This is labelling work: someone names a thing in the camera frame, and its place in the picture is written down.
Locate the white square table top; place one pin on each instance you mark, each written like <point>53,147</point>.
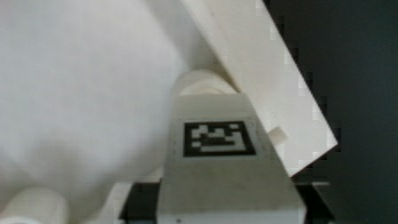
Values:
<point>93,56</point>

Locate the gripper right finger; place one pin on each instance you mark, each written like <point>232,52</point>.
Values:
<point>330,210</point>

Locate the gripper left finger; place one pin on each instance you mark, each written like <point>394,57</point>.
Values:
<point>109,213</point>

